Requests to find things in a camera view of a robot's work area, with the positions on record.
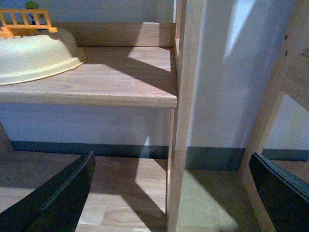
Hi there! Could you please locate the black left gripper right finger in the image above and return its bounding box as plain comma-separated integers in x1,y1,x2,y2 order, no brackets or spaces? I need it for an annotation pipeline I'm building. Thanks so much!
249,153,309,232

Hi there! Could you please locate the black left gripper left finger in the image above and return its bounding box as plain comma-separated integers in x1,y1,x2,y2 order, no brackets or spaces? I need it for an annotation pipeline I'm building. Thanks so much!
0,151,95,232

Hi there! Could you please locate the cream plastic basin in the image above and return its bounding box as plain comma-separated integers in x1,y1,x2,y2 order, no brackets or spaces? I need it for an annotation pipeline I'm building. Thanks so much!
0,28,86,86

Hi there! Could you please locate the light wooden shelf unit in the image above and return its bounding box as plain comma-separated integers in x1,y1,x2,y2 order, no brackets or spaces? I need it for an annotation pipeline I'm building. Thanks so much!
0,0,206,232

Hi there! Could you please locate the orange toy fence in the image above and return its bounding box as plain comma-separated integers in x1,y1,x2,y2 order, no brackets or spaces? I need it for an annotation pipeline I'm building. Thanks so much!
0,8,58,38

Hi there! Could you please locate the green toy piece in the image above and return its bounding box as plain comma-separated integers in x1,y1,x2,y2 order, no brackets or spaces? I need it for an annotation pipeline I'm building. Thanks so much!
25,0,39,9

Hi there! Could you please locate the light wooden chair frame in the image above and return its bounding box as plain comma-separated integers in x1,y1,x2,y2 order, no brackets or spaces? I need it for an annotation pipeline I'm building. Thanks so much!
239,0,309,232

